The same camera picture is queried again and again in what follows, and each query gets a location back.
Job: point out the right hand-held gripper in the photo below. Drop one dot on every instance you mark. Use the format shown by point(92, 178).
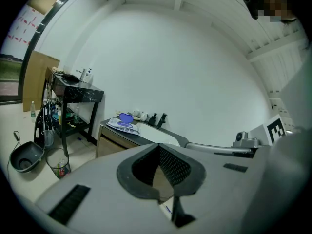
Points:
point(253, 136)

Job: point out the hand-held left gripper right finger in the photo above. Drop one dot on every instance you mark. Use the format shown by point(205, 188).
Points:
point(219, 186)

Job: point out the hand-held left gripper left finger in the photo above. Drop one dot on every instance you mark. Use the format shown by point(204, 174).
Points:
point(102, 203)

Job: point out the wet wipe pack purple lid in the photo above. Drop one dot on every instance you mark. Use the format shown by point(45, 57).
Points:
point(124, 125)

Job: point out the black faucet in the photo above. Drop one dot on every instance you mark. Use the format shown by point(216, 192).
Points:
point(161, 121)

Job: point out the white basin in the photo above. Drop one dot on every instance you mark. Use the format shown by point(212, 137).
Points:
point(156, 134)

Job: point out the black soap dispenser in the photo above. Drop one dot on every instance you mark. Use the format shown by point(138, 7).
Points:
point(152, 119)

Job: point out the black vanity counter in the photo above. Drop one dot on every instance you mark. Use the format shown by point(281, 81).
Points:
point(117, 136)

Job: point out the person's grey and navy shirt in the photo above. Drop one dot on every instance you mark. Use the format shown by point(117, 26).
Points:
point(292, 179)

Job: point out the white enamel mug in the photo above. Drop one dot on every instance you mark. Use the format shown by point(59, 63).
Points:
point(144, 116)

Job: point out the beige cloth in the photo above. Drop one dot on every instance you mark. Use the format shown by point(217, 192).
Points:
point(136, 118)

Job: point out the clear plastic container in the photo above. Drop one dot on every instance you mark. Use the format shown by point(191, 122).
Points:
point(49, 138)

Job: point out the white cup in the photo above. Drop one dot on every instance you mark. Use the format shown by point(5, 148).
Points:
point(136, 113)

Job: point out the dark grey appliance base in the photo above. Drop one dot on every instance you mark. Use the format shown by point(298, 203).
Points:
point(25, 156)

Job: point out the green label bottle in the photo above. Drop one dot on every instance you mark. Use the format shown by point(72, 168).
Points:
point(76, 116)

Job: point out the black and white floor appliance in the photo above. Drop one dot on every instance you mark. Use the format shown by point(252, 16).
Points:
point(40, 125)

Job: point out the black marble side table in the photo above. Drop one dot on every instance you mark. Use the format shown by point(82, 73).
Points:
point(78, 92)

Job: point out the black bag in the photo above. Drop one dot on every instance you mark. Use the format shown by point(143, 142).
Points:
point(68, 77)

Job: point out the silver faucet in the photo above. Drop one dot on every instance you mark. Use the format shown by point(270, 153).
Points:
point(83, 73)

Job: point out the brown cardboard sheet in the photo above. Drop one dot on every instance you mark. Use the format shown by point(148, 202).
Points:
point(36, 82)

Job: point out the beige paper scraps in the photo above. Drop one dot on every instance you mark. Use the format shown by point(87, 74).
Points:
point(57, 69)

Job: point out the person's head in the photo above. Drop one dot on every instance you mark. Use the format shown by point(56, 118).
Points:
point(275, 1)

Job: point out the black window frame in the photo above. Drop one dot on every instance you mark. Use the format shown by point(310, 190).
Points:
point(29, 50)

